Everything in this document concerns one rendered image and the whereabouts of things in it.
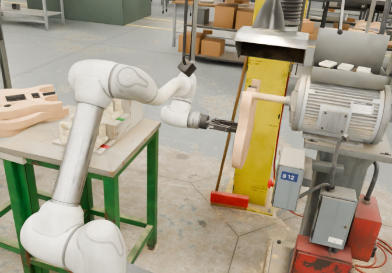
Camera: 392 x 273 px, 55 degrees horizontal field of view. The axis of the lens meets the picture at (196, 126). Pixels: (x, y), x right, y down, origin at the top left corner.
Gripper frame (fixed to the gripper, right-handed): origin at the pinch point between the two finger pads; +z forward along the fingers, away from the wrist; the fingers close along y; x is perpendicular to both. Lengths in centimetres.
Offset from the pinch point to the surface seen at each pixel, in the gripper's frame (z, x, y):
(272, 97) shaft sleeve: 13.3, 19.6, 9.8
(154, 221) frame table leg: -48, -78, -22
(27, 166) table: -98, -31, 32
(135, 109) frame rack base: -59, -2, -6
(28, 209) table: -100, -57, 29
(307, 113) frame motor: 29.0, 17.2, 19.3
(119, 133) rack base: -59, -12, 11
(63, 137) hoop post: -81, -13, 27
